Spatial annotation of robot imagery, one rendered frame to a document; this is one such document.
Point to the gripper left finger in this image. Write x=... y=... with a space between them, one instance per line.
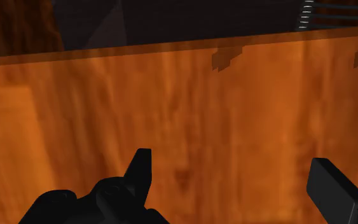
x=135 y=183

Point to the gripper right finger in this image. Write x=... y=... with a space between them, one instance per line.
x=333 y=192

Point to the wooden table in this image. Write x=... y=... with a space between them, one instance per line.
x=178 y=118

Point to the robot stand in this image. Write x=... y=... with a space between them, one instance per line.
x=197 y=21

